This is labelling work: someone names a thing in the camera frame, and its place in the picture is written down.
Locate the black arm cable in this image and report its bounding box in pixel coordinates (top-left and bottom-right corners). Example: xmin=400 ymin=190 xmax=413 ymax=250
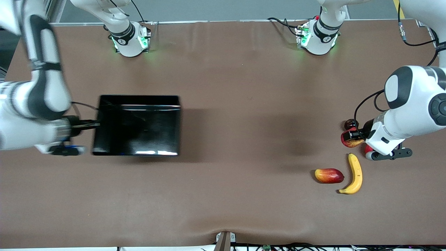
xmin=71 ymin=101 xmax=100 ymax=113
xmin=353 ymin=0 xmax=440 ymax=130

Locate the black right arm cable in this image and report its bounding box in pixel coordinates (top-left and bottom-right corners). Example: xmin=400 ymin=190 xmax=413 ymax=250
xmin=71 ymin=101 xmax=100 ymax=113

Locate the black right base cable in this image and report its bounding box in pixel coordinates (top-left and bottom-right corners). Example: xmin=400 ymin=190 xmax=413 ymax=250
xmin=131 ymin=0 xmax=154 ymax=25

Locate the grey metal table bracket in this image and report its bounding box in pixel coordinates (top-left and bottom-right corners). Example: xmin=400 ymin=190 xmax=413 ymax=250
xmin=214 ymin=231 xmax=236 ymax=251

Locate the brown table mat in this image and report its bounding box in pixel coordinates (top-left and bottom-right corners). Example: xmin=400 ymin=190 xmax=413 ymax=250
xmin=5 ymin=19 xmax=446 ymax=249

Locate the black plastic box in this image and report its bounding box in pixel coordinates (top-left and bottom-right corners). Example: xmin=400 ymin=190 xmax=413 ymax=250
xmin=91 ymin=95 xmax=182 ymax=157

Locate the black left base cable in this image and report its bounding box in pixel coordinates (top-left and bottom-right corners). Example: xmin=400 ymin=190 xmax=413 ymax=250
xmin=267 ymin=17 xmax=301 ymax=37

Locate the yellow banana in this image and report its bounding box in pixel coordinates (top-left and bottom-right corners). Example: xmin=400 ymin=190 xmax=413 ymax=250
xmin=338 ymin=153 xmax=363 ymax=195

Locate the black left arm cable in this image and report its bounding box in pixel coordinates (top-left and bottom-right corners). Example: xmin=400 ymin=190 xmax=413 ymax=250
xmin=353 ymin=0 xmax=440 ymax=130

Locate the red yellow mango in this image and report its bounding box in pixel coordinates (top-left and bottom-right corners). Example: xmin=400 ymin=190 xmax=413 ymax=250
xmin=314 ymin=168 xmax=345 ymax=184

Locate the red yellow striped apple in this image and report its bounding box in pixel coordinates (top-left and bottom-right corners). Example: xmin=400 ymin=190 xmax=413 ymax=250
xmin=341 ymin=128 xmax=366 ymax=148

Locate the black base cable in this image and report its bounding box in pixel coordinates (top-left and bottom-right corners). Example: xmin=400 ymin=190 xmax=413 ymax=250
xmin=267 ymin=17 xmax=301 ymax=37
xmin=131 ymin=0 xmax=154 ymax=25

